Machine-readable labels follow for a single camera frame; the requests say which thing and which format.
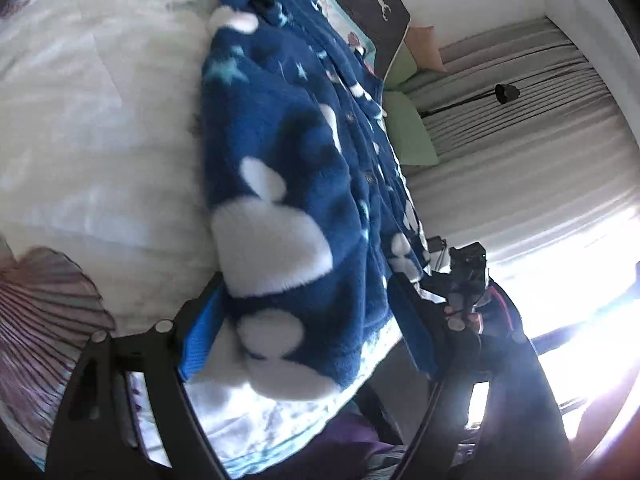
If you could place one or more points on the navy fleece star robe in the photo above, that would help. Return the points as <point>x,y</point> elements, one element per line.
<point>315,230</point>

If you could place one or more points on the grey pleated curtain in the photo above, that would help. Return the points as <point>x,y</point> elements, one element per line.
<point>554,173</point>

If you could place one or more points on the white seashell print quilt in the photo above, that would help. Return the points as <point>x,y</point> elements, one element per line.
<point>105,228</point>

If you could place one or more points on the green cushion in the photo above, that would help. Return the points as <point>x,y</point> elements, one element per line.
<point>402,69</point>
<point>405,128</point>

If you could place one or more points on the person right hand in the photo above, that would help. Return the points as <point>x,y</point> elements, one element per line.
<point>458,320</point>

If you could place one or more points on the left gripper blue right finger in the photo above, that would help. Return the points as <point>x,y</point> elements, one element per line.
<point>491,414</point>

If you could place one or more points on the peach pillow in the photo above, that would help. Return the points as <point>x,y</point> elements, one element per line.
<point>423,46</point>

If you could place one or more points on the green cushion right far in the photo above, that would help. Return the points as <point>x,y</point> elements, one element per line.
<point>402,69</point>

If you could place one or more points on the dark deer print headboard cover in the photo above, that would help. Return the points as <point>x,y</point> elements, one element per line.
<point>385,23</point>

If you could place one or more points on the green cushion right near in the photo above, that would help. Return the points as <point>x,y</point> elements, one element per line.
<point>405,128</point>

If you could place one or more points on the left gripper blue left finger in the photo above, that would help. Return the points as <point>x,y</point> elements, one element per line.
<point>96,434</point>

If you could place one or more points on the black floor lamp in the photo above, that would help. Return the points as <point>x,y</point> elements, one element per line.
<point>502,93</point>

